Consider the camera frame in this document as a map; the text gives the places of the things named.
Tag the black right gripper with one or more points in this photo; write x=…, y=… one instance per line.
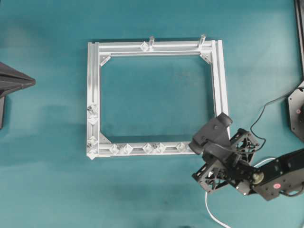
x=226, y=162

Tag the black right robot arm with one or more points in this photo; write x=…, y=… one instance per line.
x=283, y=175

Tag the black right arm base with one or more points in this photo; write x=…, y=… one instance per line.
x=296, y=111

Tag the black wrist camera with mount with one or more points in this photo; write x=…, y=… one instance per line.
x=213, y=138

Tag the metal pin on frame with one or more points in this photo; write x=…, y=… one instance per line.
x=151, y=43
x=201, y=41

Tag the black vertical rail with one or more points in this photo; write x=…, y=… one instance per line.
x=299, y=13

